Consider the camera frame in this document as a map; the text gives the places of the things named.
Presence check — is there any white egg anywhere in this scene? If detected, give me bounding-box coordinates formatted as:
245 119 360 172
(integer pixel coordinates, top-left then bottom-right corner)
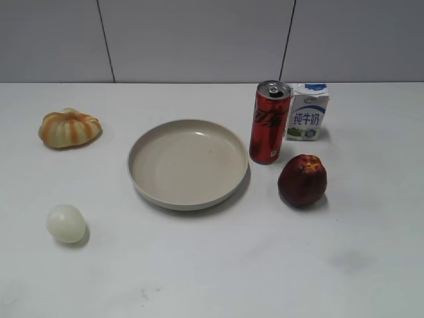
46 204 85 244

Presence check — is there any dark red apple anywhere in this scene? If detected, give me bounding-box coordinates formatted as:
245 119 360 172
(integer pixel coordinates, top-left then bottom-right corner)
278 154 327 208

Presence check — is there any striped round bread bun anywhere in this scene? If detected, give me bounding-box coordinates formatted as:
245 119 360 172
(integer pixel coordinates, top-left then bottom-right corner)
38 108 102 149

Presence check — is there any red soda can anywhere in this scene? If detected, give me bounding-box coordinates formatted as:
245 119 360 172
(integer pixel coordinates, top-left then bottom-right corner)
249 80 292 164

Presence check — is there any white blue milk carton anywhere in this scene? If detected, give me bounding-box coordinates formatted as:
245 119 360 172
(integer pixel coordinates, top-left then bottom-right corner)
286 83 329 141

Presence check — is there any beige round plate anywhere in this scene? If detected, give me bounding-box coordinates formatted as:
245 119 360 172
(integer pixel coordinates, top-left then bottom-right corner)
127 119 249 211

